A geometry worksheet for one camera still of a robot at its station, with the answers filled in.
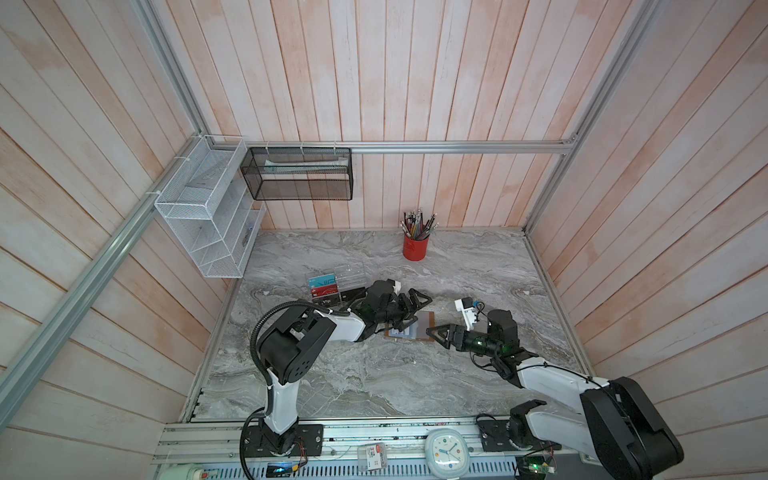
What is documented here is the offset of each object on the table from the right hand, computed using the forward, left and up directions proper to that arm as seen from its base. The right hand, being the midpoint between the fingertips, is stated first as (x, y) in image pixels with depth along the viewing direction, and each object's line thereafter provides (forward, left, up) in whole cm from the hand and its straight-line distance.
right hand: (434, 332), depth 83 cm
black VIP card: (+15, +27, -5) cm, 31 cm away
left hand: (+6, +1, 0) cm, 6 cm away
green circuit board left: (-32, +39, -8) cm, 51 cm away
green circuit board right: (-30, -23, -10) cm, 39 cm away
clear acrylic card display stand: (+22, +26, -5) cm, 35 cm away
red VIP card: (+15, +34, -2) cm, 37 cm away
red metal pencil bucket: (+34, +3, -4) cm, 34 cm away
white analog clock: (-29, -1, -6) cm, 29 cm away
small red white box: (-30, +17, -6) cm, 34 cm away
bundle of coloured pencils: (+36, +5, +7) cm, 37 cm away
